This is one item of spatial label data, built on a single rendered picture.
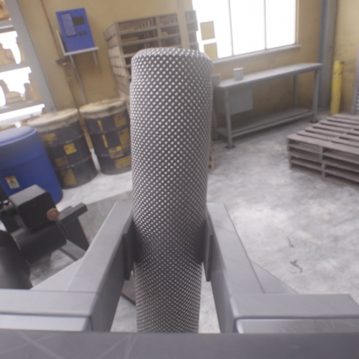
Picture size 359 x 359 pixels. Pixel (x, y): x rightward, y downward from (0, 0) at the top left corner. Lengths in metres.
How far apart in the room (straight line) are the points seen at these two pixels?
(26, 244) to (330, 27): 6.28
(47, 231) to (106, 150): 1.79
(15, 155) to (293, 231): 2.89
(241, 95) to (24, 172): 3.54
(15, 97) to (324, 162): 7.39
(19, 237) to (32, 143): 1.42
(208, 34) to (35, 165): 3.74
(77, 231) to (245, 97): 3.53
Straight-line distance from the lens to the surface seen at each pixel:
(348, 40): 6.53
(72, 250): 2.16
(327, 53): 6.64
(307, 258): 2.64
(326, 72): 6.68
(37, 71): 4.56
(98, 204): 3.11
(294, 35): 6.31
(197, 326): 0.17
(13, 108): 8.27
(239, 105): 4.86
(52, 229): 1.91
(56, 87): 4.73
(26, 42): 4.57
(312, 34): 6.58
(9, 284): 1.45
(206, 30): 5.33
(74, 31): 4.45
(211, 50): 5.37
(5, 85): 9.07
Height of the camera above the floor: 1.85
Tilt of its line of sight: 28 degrees down
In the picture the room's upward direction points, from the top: 11 degrees counter-clockwise
